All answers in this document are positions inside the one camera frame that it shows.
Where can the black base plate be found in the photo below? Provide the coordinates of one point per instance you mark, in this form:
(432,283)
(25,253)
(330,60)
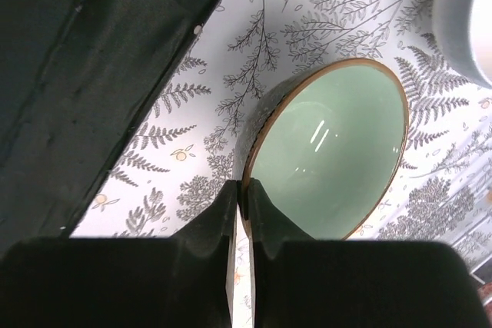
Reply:
(77,78)

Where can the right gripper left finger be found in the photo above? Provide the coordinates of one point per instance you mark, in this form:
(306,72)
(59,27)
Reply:
(185,280)

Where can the white bowl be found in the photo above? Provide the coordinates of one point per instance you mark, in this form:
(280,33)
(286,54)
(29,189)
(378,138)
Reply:
(462,29)

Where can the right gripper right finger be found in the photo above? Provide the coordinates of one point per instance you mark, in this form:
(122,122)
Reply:
(299,281)

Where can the floral table mat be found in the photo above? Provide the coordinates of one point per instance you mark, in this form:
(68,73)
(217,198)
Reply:
(181,154)

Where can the celadon green bowl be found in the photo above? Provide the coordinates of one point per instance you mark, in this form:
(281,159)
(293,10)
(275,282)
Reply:
(325,145)

